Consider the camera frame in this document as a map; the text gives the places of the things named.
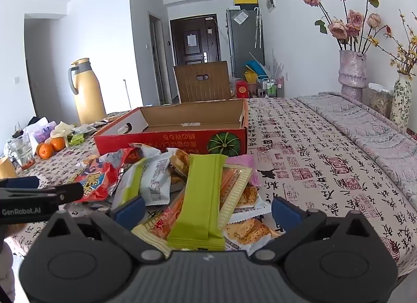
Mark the blue plastic item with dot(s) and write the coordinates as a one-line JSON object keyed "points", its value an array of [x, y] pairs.
{"points": [[255, 68]]}

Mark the white floral vase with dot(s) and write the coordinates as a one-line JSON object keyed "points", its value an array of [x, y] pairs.
{"points": [[400, 104]]}

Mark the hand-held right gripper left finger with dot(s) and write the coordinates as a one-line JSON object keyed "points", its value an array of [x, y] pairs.
{"points": [[130, 213]]}

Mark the yellow black box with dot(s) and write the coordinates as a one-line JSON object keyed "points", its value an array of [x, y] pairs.
{"points": [[246, 0]]}

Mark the grey refrigerator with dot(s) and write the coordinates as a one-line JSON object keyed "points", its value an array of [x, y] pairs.
{"points": [[244, 45]]}

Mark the red gift box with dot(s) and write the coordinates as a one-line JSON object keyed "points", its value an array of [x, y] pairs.
{"points": [[242, 89]]}

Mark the white grey-print snack packet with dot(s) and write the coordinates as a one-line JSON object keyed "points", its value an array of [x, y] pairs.
{"points": [[158, 182]]}

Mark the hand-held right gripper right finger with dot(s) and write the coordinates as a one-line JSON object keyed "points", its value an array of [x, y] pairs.
{"points": [[286, 213]]}

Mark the grey interior door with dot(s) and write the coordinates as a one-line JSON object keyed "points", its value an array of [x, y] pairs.
{"points": [[156, 62]]}

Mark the green bar snack packet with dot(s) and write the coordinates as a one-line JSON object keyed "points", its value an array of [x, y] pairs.
{"points": [[198, 198]]}

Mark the dark cloth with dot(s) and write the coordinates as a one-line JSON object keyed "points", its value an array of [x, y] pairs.
{"points": [[18, 133]]}

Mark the white folded umbrella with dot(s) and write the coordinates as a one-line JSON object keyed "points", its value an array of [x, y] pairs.
{"points": [[258, 29]]}

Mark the yellow flower branches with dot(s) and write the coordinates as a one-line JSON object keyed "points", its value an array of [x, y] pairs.
{"points": [[407, 58]]}

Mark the clear drinking glass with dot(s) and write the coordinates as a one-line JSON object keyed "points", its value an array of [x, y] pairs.
{"points": [[21, 154]]}

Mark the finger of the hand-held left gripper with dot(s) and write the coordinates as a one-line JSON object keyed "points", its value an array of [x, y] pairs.
{"points": [[19, 182], [65, 192]]}

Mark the orange striped wafer packet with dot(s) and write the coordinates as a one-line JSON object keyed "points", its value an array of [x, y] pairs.
{"points": [[236, 185]]}

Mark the pink rose bouquet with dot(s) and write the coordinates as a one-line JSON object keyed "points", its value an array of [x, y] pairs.
{"points": [[338, 27]]}

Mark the red snack bag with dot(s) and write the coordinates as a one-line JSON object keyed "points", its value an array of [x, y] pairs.
{"points": [[101, 179]]}

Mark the clear storage jar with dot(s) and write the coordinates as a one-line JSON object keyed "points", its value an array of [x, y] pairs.
{"points": [[379, 102]]}

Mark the pale green white snack packet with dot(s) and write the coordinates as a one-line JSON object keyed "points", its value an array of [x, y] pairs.
{"points": [[130, 179]]}

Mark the white orange cracker packet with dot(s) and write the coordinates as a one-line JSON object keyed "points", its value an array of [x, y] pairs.
{"points": [[247, 233], [180, 161], [252, 198]]}

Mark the grey patterned cloth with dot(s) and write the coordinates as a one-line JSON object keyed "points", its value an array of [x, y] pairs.
{"points": [[374, 133]]}

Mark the calligraphy printed tablecloth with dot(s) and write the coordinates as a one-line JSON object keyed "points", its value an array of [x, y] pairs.
{"points": [[309, 159]]}

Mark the brown wooden chair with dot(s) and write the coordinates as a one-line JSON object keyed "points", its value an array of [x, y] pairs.
{"points": [[192, 89]]}

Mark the pink snack packet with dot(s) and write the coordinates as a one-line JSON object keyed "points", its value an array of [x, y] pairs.
{"points": [[242, 163]]}

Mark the dark entrance door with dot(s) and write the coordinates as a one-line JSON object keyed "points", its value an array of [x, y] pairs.
{"points": [[211, 29]]}

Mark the red cardboard box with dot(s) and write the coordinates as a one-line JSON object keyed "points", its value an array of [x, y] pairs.
{"points": [[169, 141]]}

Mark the purple tissue pack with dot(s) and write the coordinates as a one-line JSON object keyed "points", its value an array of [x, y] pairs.
{"points": [[44, 133]]}

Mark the orange fruit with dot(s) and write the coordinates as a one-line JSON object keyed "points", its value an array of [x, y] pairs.
{"points": [[58, 143], [45, 151]]}

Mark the tan paper bag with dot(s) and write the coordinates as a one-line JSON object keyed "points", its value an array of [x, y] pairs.
{"points": [[6, 168]]}

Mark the white plastic bag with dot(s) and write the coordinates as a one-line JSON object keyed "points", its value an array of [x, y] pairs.
{"points": [[35, 124]]}

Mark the yellow bag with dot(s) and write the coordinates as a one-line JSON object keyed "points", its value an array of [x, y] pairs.
{"points": [[251, 77]]}

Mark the small green snack packet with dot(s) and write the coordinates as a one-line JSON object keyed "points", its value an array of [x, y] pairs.
{"points": [[76, 139]]}

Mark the orange yellow-edged snack packet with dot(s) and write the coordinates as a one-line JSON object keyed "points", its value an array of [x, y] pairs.
{"points": [[163, 224]]}

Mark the yellow thermos jug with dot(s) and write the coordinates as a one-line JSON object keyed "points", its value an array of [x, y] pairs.
{"points": [[88, 94]]}

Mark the small white snack packet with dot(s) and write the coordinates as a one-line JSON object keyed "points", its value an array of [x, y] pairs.
{"points": [[83, 128]]}

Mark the pink textured vase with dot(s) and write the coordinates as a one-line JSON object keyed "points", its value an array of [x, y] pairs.
{"points": [[352, 75]]}

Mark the pale dried flowers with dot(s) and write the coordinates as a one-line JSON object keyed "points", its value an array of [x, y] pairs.
{"points": [[277, 68]]}

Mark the paper sheet on refrigerator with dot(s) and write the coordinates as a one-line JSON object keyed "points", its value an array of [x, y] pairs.
{"points": [[241, 17]]}

